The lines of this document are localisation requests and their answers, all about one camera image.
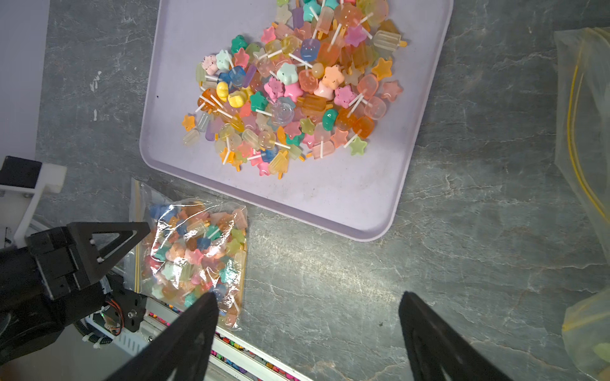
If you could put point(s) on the pile of loose candies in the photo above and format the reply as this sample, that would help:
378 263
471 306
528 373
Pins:
318 81

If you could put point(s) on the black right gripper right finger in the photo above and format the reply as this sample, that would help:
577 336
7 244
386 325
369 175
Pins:
435 350

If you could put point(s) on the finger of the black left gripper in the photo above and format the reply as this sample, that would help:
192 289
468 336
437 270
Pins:
107 247

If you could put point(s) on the ziploc bag of candies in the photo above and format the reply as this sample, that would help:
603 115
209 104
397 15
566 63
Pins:
194 246
582 121
585 333

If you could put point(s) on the lilac plastic tray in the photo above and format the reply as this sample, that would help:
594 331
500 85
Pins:
355 196

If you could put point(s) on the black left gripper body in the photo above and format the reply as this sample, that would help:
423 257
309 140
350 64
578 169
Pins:
49 284

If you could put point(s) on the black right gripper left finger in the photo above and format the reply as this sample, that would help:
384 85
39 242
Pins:
182 351

